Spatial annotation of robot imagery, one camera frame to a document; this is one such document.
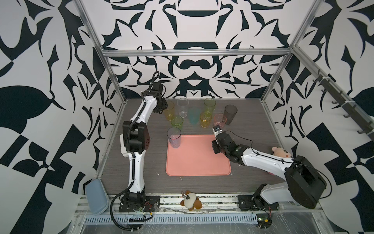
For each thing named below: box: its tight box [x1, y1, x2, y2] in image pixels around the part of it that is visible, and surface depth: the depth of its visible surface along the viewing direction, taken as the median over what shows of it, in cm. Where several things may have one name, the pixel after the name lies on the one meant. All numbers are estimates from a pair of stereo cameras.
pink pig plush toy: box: [271, 146, 294, 159], surface depth 87 cm
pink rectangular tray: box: [166, 134, 232, 176], surface depth 91 cm
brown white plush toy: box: [180, 190, 203, 212], surface depth 74 cm
